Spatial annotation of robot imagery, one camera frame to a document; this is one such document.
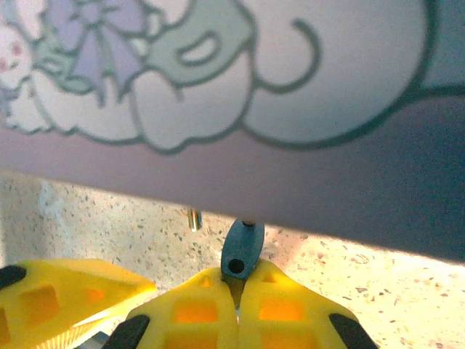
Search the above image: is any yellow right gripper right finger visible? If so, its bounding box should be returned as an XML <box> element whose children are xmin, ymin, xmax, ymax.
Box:
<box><xmin>238</xmin><ymin>259</ymin><xmax>379</xmax><ymax>349</ymax></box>

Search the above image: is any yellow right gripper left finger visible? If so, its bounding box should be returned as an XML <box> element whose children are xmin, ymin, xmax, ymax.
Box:
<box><xmin>102</xmin><ymin>267</ymin><xmax>240</xmax><ymax>349</ymax></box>

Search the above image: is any small metal key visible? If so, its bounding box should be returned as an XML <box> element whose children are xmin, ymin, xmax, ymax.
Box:
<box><xmin>187</xmin><ymin>208</ymin><xmax>203</xmax><ymax>233</ymax></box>

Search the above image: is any cartoon print tin box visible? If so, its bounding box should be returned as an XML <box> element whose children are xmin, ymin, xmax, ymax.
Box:
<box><xmin>0</xmin><ymin>0</ymin><xmax>465</xmax><ymax>263</ymax></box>

